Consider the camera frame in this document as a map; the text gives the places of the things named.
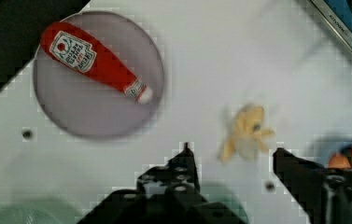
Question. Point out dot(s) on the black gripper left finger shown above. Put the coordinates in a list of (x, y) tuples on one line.
[(164, 194)]

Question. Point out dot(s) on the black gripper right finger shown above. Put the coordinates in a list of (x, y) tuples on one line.
[(324, 194)]

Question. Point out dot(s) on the yellow peeled toy banana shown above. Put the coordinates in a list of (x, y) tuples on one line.
[(247, 135)]

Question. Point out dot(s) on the orange toy egg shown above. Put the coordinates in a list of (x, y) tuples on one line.
[(339, 161)]

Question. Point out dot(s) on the green pot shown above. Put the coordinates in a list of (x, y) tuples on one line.
[(216, 192)]

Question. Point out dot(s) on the grey round plate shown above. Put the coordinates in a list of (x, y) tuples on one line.
[(89, 109)]

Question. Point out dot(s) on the green oval colander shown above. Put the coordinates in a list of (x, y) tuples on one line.
[(38, 213)]

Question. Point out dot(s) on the red ketchup bottle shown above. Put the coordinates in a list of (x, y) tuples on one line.
[(76, 49)]

